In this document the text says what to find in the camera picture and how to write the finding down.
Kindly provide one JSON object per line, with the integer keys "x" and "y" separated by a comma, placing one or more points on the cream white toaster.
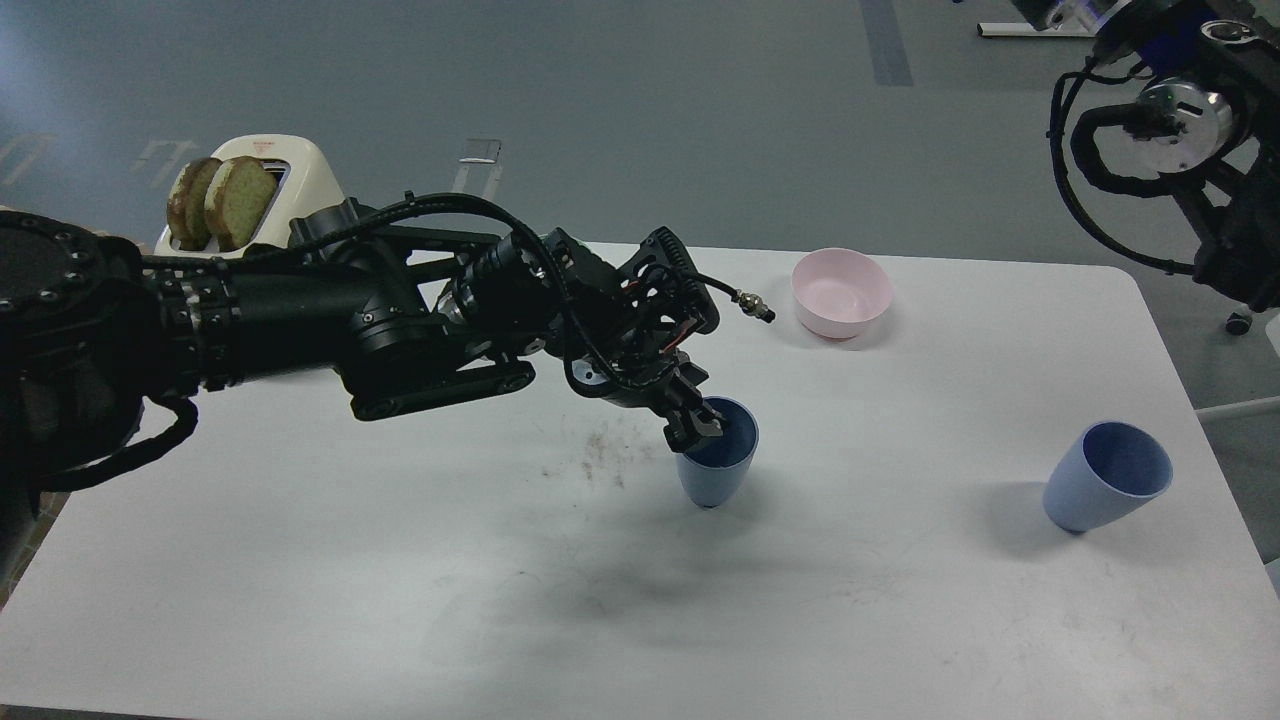
{"x": 306, "y": 184}

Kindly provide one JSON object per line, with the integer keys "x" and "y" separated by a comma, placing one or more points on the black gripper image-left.
{"x": 630, "y": 320}

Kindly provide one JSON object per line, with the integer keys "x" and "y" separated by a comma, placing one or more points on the left toast slice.
{"x": 185, "y": 207}

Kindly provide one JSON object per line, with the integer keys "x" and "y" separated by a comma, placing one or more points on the pink bowl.
{"x": 840, "y": 294}

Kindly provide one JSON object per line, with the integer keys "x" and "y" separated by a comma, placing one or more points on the right toast slice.
{"x": 237, "y": 199}

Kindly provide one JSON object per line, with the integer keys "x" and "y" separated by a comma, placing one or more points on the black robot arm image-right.
{"x": 1177, "y": 100}

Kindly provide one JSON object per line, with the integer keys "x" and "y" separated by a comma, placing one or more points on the blue cup image-left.
{"x": 712, "y": 474}

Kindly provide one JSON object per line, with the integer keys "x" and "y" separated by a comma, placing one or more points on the toast slice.
{"x": 237, "y": 199}
{"x": 185, "y": 207}

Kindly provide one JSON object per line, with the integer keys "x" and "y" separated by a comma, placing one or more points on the blue cup image-right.
{"x": 1111, "y": 470}

